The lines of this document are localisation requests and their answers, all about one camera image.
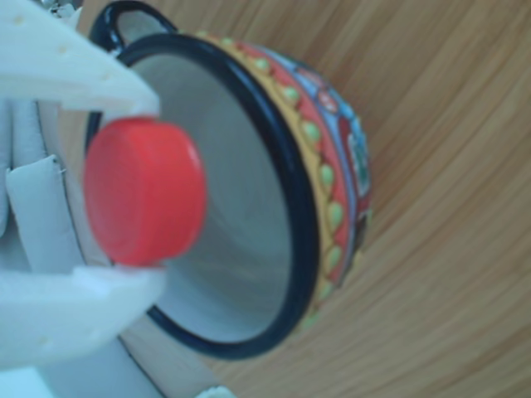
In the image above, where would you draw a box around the red bottle cap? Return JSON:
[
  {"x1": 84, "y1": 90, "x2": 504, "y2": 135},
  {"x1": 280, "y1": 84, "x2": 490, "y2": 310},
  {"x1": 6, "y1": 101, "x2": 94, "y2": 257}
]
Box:
[{"x1": 84, "y1": 117, "x2": 207, "y2": 268}]

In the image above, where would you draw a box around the colourful patterned ceramic cup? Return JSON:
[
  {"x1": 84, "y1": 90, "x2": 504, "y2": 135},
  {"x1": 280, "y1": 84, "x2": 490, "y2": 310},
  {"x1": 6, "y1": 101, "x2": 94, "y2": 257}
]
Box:
[{"x1": 85, "y1": 0, "x2": 374, "y2": 360}]

